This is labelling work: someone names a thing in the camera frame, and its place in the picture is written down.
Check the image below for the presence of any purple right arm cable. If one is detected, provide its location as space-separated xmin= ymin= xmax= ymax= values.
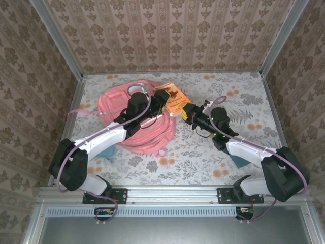
xmin=208 ymin=96 xmax=309 ymax=224

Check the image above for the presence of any aluminium front frame rail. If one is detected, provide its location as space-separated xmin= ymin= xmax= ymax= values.
xmin=38 ymin=185 xmax=313 ymax=204

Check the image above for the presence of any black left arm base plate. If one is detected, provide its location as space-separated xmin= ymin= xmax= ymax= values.
xmin=82 ymin=188 xmax=127 ymax=205

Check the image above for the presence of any slotted cable duct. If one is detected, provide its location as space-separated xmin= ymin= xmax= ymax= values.
xmin=47 ymin=206 xmax=254 ymax=217

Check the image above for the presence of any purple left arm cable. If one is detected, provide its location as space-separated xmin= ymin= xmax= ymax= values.
xmin=57 ymin=85 xmax=153 ymax=226

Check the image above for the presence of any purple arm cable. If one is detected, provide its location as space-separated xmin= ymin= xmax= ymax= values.
xmin=57 ymin=85 xmax=153 ymax=226
xmin=208 ymin=96 xmax=309 ymax=224

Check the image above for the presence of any aluminium side frame rail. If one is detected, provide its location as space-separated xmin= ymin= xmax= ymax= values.
xmin=47 ymin=75 xmax=87 ymax=186
xmin=260 ymin=75 xmax=302 ymax=186

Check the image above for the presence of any pink backpack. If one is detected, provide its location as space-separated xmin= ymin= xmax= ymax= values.
xmin=67 ymin=80 xmax=177 ymax=158

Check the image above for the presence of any floral tablecloth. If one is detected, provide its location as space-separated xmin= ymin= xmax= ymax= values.
xmin=58 ymin=72 xmax=297 ymax=186

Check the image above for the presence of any aluminium back frame rail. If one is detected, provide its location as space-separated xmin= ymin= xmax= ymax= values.
xmin=82 ymin=70 xmax=263 ymax=75

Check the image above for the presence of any grey metal panel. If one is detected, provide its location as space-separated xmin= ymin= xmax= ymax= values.
xmin=24 ymin=203 xmax=325 ymax=244

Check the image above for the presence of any light blue pencil case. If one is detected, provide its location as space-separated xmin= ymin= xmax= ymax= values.
xmin=97 ymin=146 xmax=115 ymax=160

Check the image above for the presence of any black wiring port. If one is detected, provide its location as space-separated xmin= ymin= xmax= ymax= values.
xmin=235 ymin=207 xmax=254 ymax=221
xmin=93 ymin=207 xmax=116 ymax=221

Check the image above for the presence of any aluminium frame post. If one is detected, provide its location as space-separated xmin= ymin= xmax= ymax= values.
xmin=260 ymin=0 xmax=309 ymax=77
xmin=29 ymin=0 xmax=84 ymax=78

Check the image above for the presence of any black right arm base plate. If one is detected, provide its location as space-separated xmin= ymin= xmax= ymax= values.
xmin=217 ymin=187 xmax=264 ymax=204

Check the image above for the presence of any teal snap pouch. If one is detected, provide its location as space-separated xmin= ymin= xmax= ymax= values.
xmin=230 ymin=152 xmax=251 ymax=168

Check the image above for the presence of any orange paperback book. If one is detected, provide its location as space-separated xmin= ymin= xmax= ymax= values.
xmin=153 ymin=82 xmax=193 ymax=118

